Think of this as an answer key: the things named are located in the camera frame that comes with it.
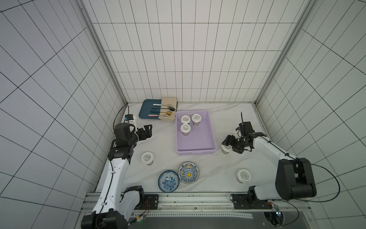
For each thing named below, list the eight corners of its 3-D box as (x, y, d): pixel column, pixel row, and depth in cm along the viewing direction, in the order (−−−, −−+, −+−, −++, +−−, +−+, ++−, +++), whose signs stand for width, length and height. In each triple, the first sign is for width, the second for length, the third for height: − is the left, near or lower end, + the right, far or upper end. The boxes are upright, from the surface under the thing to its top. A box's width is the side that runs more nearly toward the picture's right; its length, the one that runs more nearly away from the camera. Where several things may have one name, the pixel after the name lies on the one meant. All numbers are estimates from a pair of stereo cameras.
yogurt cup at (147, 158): (142, 166, 86) (140, 162, 81) (144, 156, 90) (142, 151, 85) (153, 166, 86) (151, 162, 81) (155, 156, 90) (153, 151, 85)
